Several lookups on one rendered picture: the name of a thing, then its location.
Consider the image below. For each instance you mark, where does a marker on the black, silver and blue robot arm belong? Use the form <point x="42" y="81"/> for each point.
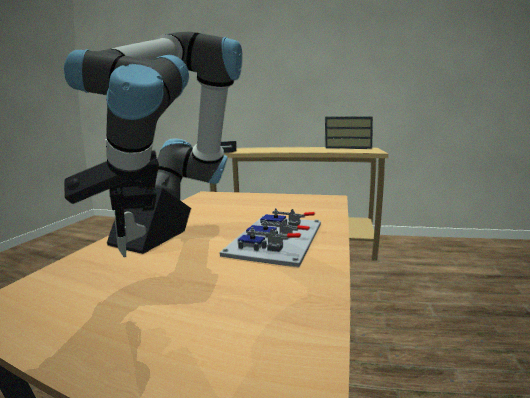
<point x="134" y="94"/>

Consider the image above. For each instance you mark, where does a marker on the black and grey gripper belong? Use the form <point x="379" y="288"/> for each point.
<point x="126" y="196"/>

